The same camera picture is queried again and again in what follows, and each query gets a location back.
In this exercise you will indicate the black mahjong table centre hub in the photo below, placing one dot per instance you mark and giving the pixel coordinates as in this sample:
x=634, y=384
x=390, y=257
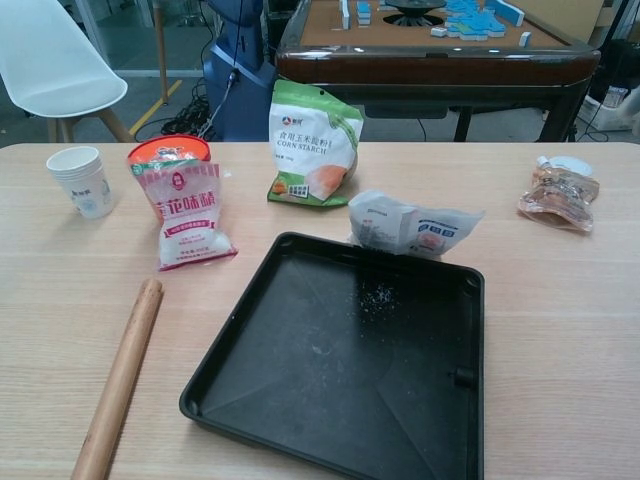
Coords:
x=412, y=10

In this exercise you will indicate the black square plastic tray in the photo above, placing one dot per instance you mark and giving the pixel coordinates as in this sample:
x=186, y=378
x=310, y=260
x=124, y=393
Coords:
x=325, y=380

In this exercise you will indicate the green white corn starch bag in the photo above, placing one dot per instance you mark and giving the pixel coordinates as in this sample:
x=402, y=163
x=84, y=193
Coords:
x=310, y=145

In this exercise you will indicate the dark brown mahjong table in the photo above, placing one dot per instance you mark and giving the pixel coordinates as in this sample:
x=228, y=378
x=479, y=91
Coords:
x=435, y=65

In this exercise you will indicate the red lidded round tub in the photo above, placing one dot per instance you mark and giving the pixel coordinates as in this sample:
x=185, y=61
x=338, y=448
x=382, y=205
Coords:
x=167, y=149

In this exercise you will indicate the pink snack packet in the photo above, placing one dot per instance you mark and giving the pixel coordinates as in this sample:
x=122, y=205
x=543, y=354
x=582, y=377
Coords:
x=187, y=215

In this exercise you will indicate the wooden rolling pin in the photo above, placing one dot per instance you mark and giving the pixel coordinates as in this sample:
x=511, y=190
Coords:
x=117, y=380

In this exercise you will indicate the blue machine base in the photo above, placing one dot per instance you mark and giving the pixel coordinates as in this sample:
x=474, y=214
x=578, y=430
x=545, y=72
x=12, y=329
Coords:
x=240, y=65

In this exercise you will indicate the blue mahjong tile pile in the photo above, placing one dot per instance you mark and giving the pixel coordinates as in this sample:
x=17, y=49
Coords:
x=472, y=22

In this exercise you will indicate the white paper cup stack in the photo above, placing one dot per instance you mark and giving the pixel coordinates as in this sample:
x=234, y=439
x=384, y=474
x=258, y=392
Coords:
x=82, y=185

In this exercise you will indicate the white chair wooden legs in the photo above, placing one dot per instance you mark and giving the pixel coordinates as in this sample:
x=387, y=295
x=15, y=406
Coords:
x=55, y=65

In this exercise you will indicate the blue white mahjong tile row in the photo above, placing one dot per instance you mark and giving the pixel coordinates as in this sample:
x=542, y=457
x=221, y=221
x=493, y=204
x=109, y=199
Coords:
x=507, y=12

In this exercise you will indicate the white round lid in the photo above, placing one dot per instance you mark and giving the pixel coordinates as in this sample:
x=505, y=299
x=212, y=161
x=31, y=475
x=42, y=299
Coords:
x=572, y=164

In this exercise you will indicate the grey packet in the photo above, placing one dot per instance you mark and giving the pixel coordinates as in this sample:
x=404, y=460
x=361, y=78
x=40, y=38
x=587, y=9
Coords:
x=400, y=225

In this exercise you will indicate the orange sauce spout pouch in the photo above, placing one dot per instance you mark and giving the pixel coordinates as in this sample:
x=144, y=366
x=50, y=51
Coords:
x=560, y=200

